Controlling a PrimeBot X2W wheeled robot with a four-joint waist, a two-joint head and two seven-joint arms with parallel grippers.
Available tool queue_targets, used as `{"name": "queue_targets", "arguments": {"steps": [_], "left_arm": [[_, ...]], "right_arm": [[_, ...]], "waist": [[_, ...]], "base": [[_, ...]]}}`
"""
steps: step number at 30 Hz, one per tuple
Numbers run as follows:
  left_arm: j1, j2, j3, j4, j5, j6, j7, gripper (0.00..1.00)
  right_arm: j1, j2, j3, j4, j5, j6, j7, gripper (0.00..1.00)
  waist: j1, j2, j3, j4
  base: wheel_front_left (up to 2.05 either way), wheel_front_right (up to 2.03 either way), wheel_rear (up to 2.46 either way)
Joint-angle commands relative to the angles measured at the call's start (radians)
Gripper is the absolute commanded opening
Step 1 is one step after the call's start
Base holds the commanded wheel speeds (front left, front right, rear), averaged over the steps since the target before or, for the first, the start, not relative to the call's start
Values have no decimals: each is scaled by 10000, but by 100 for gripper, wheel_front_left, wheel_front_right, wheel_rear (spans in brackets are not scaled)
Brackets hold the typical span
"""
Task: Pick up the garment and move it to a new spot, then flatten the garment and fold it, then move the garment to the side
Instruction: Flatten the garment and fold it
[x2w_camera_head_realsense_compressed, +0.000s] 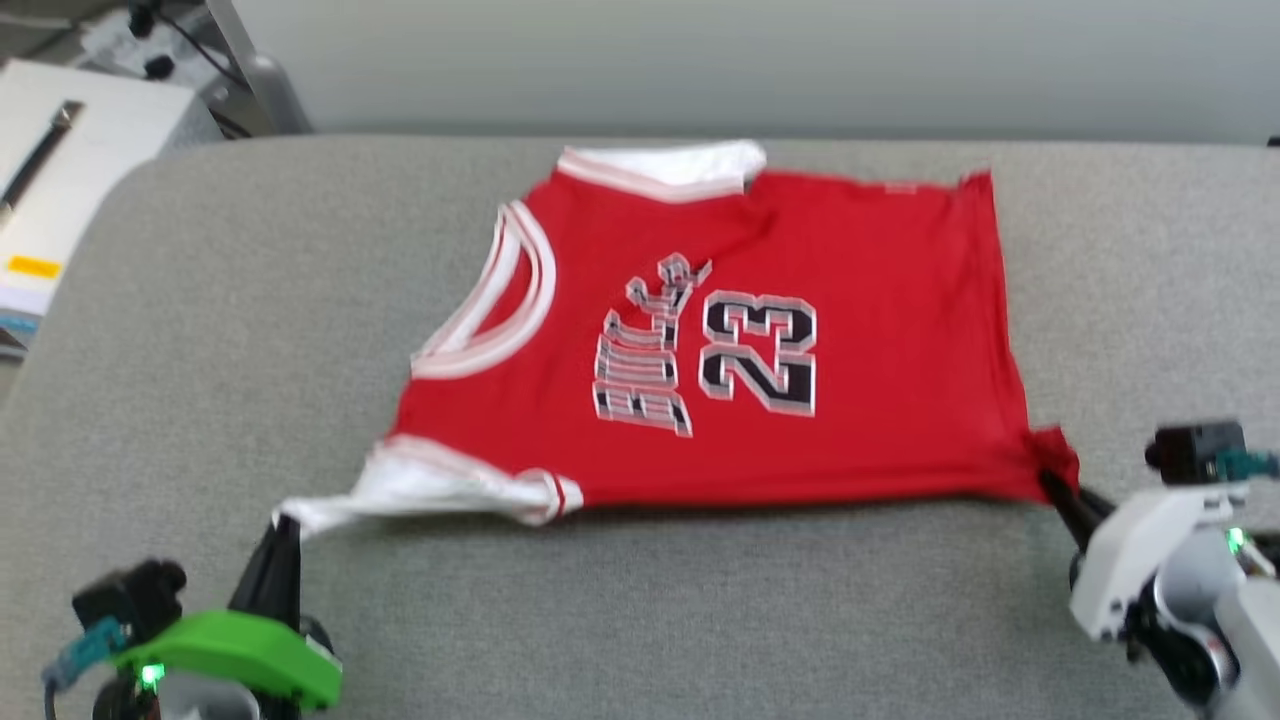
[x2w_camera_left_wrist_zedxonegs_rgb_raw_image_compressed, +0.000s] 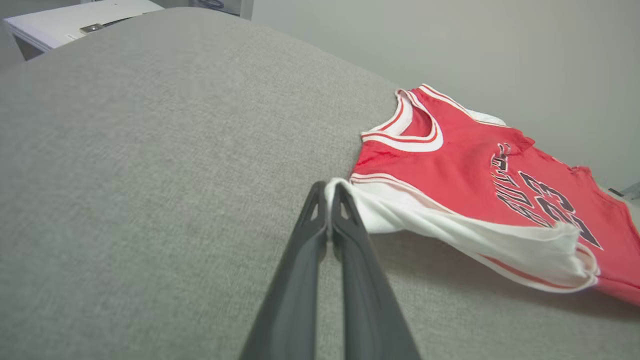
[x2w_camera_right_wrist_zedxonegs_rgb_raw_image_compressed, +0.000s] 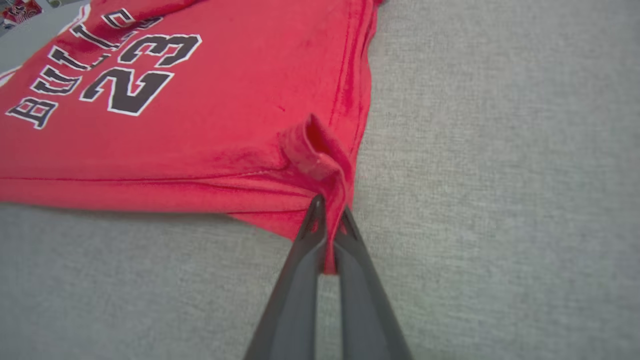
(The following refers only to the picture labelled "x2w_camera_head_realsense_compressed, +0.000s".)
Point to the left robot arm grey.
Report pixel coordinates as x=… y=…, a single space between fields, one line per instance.
x=200 y=700

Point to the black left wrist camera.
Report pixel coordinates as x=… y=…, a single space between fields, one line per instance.
x=130 y=600

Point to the red basketball jersey white trim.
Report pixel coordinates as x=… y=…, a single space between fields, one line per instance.
x=850 y=350

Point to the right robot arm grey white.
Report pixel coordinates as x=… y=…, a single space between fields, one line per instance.
x=1220 y=630

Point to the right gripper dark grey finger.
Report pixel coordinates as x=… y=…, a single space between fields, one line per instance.
x=1085 y=497
x=1068 y=520

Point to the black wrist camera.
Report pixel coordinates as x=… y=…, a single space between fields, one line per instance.
x=1200 y=450
x=130 y=600

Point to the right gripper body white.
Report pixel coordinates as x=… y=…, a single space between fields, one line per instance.
x=1140 y=550

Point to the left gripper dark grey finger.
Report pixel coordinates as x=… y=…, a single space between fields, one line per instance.
x=252 y=585
x=288 y=585

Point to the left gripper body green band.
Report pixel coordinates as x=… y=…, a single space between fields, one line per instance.
x=250 y=650

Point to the yellow label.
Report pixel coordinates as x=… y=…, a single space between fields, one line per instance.
x=33 y=266

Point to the white metal frame post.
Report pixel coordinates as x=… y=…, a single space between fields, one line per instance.
x=265 y=85

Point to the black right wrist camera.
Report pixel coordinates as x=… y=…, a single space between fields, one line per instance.
x=1200 y=450

